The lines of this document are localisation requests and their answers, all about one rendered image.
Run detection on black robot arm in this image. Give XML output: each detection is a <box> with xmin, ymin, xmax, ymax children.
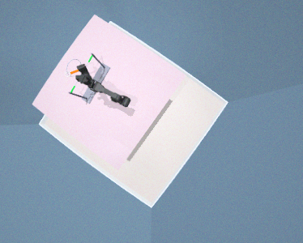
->
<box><xmin>75</xmin><ymin>73</ymin><xmax>131</xmax><ymax>107</ymax></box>

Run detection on grey wire rig on two posts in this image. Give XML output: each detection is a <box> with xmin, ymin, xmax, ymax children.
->
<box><xmin>68</xmin><ymin>53</ymin><xmax>110</xmax><ymax>104</ymax></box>

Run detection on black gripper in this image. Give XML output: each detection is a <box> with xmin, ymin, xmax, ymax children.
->
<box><xmin>76</xmin><ymin>64</ymin><xmax>92</xmax><ymax>79</ymax></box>

